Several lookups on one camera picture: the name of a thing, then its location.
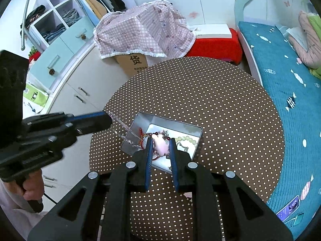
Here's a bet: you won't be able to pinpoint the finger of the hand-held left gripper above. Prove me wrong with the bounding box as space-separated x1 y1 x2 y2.
21 111 114 137
17 130 78 155

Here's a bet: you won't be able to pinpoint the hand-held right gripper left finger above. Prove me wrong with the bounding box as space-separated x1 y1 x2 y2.
27 138 154 241

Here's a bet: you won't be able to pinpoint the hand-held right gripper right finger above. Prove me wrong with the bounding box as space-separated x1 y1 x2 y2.
169 139 294 241

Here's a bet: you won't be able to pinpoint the pink charm keychain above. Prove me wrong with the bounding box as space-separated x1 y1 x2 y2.
151 130 170 156

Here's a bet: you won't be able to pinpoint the red knot tassel charm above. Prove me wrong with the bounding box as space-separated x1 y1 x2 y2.
139 128 149 147

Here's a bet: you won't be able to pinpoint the clear plastic lid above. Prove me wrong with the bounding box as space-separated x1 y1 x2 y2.
107 110 145 152

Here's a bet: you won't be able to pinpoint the silver metal tin box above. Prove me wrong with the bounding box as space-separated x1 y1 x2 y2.
121 112 203 174

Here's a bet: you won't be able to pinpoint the person's left hand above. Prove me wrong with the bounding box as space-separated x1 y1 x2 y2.
18 169 46 202

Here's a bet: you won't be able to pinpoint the green packet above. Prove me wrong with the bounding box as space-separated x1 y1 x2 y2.
23 83 50 106

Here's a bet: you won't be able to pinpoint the white cabinet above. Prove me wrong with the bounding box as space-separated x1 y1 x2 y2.
43 43 131 189

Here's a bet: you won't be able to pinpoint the brown cardboard box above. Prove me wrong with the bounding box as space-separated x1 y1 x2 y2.
115 51 149 77

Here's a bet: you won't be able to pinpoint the round polka dot table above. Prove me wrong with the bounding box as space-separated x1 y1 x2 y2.
89 56 285 241

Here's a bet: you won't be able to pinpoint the folded blue jeans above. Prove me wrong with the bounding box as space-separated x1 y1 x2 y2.
41 24 66 45

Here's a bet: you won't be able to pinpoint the light blue drawer unit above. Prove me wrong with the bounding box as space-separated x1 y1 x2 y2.
30 17 96 91

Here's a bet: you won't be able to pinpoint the curved metal pole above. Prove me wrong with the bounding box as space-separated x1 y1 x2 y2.
20 0 36 51

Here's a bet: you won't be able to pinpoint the dark striped scarf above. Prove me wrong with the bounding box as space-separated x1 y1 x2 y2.
26 5 46 29

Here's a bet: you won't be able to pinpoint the pink checked cloth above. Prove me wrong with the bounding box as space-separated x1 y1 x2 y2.
93 0 197 60

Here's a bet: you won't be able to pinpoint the folded grey jeans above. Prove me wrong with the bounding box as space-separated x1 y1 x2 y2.
61 8 80 27

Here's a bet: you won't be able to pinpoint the white cubby shelf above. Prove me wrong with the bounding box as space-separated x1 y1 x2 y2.
29 0 96 49

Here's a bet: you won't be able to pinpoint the red stool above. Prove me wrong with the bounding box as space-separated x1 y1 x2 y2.
184 28 243 65

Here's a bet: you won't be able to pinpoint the row of hanging clothes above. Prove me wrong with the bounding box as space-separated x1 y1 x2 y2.
69 0 126 27

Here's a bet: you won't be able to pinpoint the purple smartphone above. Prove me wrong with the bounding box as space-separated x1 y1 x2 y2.
276 194 300 223

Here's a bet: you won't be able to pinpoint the teal printed bed mat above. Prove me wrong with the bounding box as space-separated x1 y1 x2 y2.
238 21 321 239

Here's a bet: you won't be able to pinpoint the white book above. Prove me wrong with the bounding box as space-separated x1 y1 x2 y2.
188 24 233 40

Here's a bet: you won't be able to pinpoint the pale green bed headboard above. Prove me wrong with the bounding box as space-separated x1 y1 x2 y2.
234 0 266 28

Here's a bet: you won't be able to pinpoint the white plastic bag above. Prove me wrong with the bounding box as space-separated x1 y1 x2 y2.
286 26 305 53

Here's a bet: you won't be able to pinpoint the pink garment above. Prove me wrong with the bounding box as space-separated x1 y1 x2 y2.
288 10 321 70

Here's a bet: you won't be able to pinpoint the green garment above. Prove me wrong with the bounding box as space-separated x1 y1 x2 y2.
307 14 321 80

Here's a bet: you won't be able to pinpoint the pale green bead bracelet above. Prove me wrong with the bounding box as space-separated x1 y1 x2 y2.
175 135 200 148

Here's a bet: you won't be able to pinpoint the dark red bead bracelet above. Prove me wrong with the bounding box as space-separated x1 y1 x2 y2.
145 131 175 160

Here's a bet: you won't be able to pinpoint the metal drawer handle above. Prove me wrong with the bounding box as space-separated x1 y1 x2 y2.
47 55 60 70

